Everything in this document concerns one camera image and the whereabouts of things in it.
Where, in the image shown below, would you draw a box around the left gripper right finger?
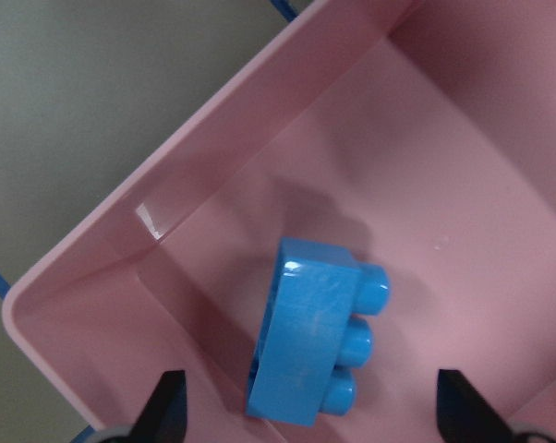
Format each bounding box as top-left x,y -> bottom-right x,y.
437,369 -> 521,443

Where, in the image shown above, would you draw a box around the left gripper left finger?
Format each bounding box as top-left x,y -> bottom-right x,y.
125,370 -> 187,443

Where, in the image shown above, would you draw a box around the blue three-stud block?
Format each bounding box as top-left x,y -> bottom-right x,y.
246,237 -> 390,426

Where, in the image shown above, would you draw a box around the pink plastic box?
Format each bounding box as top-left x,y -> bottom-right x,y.
2,1 -> 556,442

